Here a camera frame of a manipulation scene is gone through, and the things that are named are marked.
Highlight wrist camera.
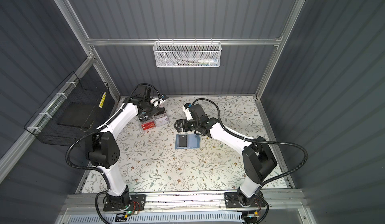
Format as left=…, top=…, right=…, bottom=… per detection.
left=182, top=103, right=193, bottom=121
left=153, top=95, right=167, bottom=106

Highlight black corrugated left cable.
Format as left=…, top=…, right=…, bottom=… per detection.
left=65, top=83, right=161, bottom=191

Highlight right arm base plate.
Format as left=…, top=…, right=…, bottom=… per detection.
left=224, top=191, right=266, bottom=209

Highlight clear acrylic card display stand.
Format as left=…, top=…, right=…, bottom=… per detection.
left=137, top=102, right=168, bottom=132

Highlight black wire wall basket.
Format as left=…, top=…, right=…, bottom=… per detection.
left=24, top=75, right=115, bottom=146

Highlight black pad in basket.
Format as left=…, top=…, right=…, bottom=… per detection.
left=57, top=103, right=95, bottom=130

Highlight white diamond VIP card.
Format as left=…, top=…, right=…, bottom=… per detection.
left=154, top=116, right=169, bottom=126

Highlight pens in white basket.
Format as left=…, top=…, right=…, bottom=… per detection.
left=172, top=58, right=220, bottom=67

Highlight yellow marker pen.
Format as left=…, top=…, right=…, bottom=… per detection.
left=98, top=92, right=106, bottom=109

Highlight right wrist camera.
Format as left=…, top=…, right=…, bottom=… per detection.
left=182, top=103, right=193, bottom=121

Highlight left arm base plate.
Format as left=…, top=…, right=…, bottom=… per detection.
left=103, top=194, right=147, bottom=212

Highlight black corrugated right cable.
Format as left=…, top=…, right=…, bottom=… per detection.
left=192, top=98, right=309, bottom=187

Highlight black corrugated cable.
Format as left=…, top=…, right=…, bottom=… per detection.
left=192, top=98, right=309, bottom=187
left=65, top=83, right=161, bottom=191

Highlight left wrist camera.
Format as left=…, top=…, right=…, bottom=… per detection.
left=153, top=95, right=167, bottom=106

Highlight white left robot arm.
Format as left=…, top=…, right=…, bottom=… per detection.
left=86, top=83, right=167, bottom=197

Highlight white wire mesh basket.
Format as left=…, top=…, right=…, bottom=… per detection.
left=153, top=42, right=222, bottom=68

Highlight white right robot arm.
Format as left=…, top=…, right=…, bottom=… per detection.
left=174, top=103, right=277, bottom=199

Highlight red VIP card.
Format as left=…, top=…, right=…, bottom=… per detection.
left=140, top=121, right=156, bottom=131

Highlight blue leather card wallet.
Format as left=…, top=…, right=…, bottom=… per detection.
left=175, top=134, right=201, bottom=149

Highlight black gold-line VIP card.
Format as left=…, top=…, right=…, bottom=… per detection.
left=154, top=108, right=166, bottom=117

